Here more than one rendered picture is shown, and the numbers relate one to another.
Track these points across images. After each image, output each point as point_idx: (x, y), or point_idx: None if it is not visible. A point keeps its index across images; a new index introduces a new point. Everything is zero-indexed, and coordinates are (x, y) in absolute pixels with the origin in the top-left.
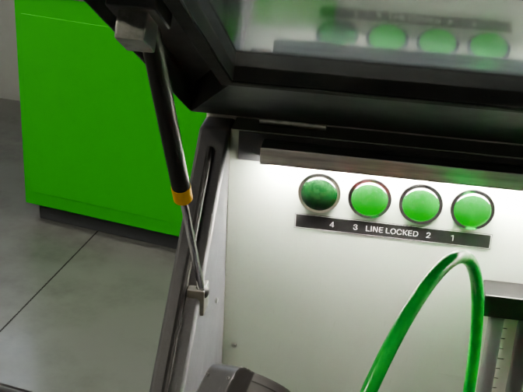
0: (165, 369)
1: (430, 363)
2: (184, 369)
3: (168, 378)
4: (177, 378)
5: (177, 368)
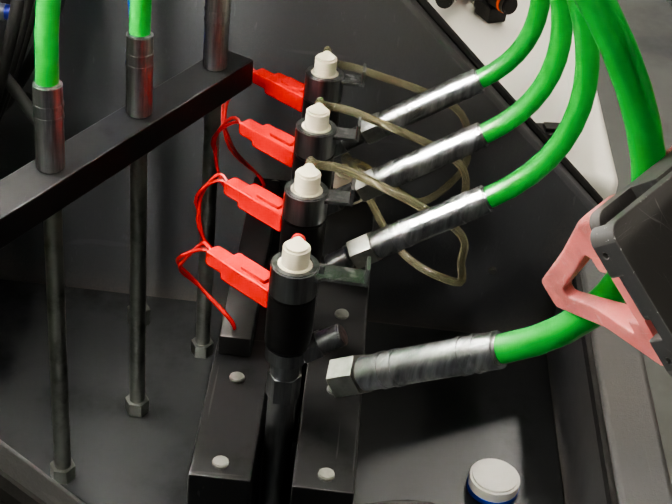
0: (4, 501)
1: None
2: (8, 449)
3: (40, 500)
4: (31, 481)
5: (0, 468)
